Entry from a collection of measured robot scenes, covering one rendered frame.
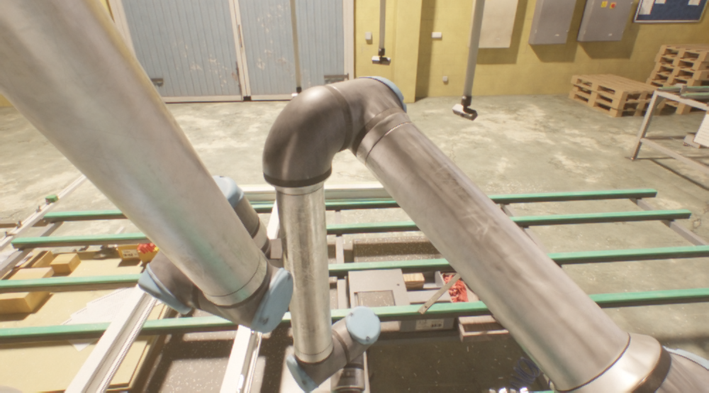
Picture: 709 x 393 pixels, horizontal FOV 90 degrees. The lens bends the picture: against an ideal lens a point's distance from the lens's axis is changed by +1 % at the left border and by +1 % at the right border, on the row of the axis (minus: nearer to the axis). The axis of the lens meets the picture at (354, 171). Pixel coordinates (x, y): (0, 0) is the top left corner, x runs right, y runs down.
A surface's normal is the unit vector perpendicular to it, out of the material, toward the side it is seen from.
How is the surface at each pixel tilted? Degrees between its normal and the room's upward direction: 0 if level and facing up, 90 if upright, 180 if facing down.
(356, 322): 25
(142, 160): 99
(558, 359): 78
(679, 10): 90
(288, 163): 73
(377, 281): 0
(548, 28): 90
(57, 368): 0
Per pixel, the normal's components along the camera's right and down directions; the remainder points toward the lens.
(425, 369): 0.00, -0.89
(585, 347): -0.27, -0.29
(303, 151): 0.22, 0.15
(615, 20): 0.07, 0.45
